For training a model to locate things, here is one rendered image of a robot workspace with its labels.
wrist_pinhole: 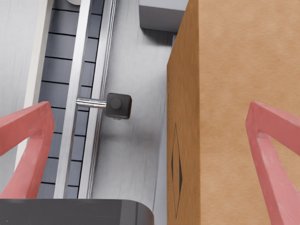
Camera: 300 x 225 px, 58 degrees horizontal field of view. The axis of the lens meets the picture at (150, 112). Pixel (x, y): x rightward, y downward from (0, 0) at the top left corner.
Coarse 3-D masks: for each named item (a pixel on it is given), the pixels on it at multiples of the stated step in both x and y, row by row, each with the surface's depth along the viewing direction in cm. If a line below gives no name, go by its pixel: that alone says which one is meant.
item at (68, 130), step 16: (80, 16) 34; (80, 32) 34; (80, 48) 34; (80, 64) 34; (80, 80) 34; (64, 128) 33; (64, 144) 33; (64, 160) 33; (64, 176) 33; (64, 192) 33
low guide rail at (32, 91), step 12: (48, 0) 39; (48, 12) 40; (36, 24) 39; (48, 24) 40; (36, 36) 39; (36, 48) 39; (36, 60) 38; (36, 72) 38; (36, 84) 39; (36, 96) 39; (24, 144) 38
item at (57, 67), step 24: (96, 0) 43; (72, 24) 42; (96, 24) 43; (48, 48) 42; (72, 48) 42; (96, 48) 42; (48, 72) 42; (48, 96) 42; (48, 168) 41; (72, 168) 41; (48, 192) 41; (72, 192) 41
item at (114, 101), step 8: (112, 96) 33; (120, 96) 33; (128, 96) 33; (80, 104) 34; (88, 104) 34; (96, 104) 34; (104, 104) 34; (112, 104) 30; (120, 104) 30; (128, 104) 33; (112, 112) 33; (120, 112) 33; (128, 112) 33; (120, 120) 34
